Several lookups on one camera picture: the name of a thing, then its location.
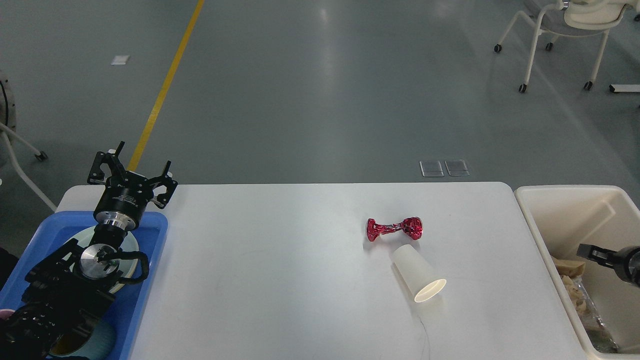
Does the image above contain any brown paper bag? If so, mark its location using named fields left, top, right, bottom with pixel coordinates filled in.
left=551, top=256, right=586, bottom=279

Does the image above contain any brown paper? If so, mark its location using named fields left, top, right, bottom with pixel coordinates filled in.
left=560, top=275, right=588, bottom=316

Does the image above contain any white bar on floor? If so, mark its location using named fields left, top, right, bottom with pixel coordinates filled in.
left=608, top=84, right=640, bottom=94

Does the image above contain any green plate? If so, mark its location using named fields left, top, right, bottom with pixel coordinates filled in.
left=72, top=225, right=139, bottom=293

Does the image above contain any white floor tag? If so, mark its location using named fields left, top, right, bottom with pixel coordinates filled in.
left=110, top=55, right=131, bottom=66

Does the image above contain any white rolling chair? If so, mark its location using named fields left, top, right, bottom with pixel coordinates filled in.
left=493, top=0, right=640, bottom=94

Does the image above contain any pink mug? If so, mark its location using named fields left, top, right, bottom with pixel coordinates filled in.
left=0, top=309, right=15, bottom=322

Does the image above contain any white paper cup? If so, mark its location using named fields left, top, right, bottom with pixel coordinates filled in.
left=391, top=244, right=447, bottom=303

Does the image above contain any grey floor plate left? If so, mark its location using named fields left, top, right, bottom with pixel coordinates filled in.
left=419, top=161, right=445, bottom=178

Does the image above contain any aluminium foil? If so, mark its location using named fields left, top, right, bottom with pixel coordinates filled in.
left=572, top=276, right=618, bottom=354

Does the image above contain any teal mug yellow inside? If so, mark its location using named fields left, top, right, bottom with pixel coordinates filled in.
left=49, top=320, right=116, bottom=360

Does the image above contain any white chair left edge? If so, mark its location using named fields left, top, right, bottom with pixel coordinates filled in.
left=0, top=70, right=58, bottom=213

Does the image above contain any grey floor plate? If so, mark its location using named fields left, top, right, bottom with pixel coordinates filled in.
left=445, top=159, right=470, bottom=177
left=419, top=161, right=445, bottom=178

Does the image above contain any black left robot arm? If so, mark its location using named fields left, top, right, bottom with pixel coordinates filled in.
left=1, top=142, right=178, bottom=360

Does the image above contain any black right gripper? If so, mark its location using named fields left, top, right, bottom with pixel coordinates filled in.
left=576, top=243, right=640, bottom=287

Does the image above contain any red foil candy wrapper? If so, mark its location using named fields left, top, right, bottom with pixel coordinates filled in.
left=365, top=217, right=424, bottom=242

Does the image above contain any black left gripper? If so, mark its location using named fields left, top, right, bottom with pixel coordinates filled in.
left=87, top=141, right=178, bottom=231

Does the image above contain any blue plastic tray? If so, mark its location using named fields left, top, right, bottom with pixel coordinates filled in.
left=0, top=210, right=169, bottom=360

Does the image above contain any cream plastic bin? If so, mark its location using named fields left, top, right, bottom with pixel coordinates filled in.
left=514, top=185, right=640, bottom=360

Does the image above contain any grey floor plate right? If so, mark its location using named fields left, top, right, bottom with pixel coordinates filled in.
left=445, top=159, right=470, bottom=177

